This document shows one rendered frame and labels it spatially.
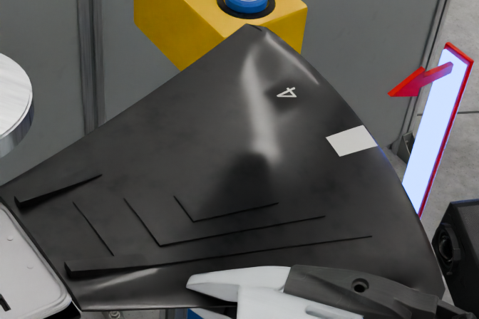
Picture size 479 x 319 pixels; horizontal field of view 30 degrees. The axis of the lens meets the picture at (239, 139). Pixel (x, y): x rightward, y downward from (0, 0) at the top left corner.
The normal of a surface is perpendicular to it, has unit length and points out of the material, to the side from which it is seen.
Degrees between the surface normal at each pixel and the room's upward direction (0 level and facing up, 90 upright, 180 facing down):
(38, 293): 8
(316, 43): 90
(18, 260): 8
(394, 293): 11
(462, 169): 0
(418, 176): 90
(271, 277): 21
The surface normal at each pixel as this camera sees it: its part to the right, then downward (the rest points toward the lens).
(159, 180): 0.15, -0.73
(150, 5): -0.81, 0.36
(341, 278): -0.28, -0.69
